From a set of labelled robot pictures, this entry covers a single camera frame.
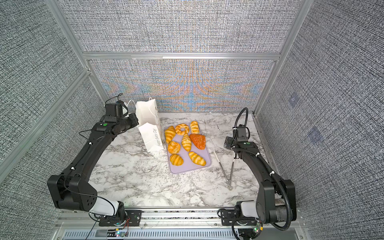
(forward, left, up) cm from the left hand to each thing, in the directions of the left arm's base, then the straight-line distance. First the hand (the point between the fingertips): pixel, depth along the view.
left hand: (138, 118), depth 83 cm
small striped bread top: (+10, -32, -21) cm, 40 cm away
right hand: (-10, -54, -13) cm, 57 cm away
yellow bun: (-15, -19, -21) cm, 33 cm away
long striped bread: (-15, -32, -21) cm, 41 cm away
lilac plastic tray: (-18, -27, -24) cm, 40 cm away
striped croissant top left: (+6, -15, -21) cm, 27 cm away
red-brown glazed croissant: (-3, -34, -20) cm, 40 cm away
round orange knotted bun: (-7, -18, -21) cm, 28 cm away
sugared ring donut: (+6, -22, -22) cm, 31 cm away
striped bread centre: (-3, -26, -21) cm, 33 cm away
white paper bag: (-6, -7, +1) cm, 10 cm away
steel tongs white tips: (-30, -49, -24) cm, 62 cm away
